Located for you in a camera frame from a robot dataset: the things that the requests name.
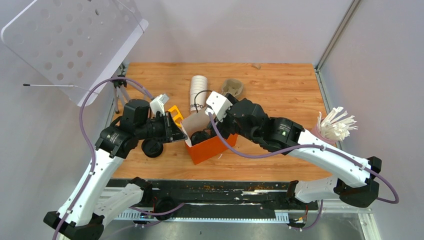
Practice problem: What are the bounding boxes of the pink cup of wrapped straws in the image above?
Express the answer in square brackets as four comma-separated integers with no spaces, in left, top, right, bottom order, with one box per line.
[311,106,359,145]

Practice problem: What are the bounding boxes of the stack of white paper cups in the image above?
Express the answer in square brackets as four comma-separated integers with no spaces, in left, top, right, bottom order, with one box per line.
[189,75,209,113]

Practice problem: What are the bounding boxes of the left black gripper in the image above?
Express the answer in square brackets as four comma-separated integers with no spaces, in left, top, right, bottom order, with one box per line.
[136,111,189,144]

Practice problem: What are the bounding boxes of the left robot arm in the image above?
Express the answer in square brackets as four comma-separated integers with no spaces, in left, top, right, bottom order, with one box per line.
[43,99,187,240]

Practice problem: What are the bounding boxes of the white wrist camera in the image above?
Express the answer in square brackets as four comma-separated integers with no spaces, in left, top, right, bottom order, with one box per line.
[205,91,233,122]
[149,93,170,117]

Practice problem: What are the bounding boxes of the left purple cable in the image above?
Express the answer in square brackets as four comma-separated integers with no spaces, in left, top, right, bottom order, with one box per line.
[52,77,155,240]

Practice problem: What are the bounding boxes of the yellow plastic triangle holder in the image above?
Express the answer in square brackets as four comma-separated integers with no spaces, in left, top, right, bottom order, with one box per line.
[168,105,184,128]

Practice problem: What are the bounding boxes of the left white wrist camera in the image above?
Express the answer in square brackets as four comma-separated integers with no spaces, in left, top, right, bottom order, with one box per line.
[149,93,170,117]

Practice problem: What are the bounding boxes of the orange paper bag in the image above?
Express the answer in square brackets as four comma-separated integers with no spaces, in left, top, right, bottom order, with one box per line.
[181,102,227,165]

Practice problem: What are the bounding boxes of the white tripod stand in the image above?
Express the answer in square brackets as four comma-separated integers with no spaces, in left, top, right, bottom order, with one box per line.
[111,79,131,114]

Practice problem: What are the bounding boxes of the stacked pulp cup carriers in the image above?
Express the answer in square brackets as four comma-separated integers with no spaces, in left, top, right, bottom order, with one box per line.
[221,78,244,98]

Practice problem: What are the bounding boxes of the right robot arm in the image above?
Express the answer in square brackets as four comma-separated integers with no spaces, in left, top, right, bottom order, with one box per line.
[205,92,382,209]

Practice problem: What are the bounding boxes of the purple cable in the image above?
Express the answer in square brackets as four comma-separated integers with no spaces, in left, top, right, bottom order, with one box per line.
[52,77,155,240]
[206,112,400,205]

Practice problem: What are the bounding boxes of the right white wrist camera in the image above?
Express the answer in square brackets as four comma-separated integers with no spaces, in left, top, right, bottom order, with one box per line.
[205,91,233,122]

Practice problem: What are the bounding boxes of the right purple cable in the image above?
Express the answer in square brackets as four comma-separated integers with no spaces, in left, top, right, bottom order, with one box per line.
[206,112,400,205]

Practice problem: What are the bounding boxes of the small brown wood block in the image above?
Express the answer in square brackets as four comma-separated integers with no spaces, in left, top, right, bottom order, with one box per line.
[251,63,262,70]

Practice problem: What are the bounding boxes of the clear perforated acrylic panel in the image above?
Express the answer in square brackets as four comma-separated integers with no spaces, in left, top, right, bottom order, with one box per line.
[1,0,149,106]

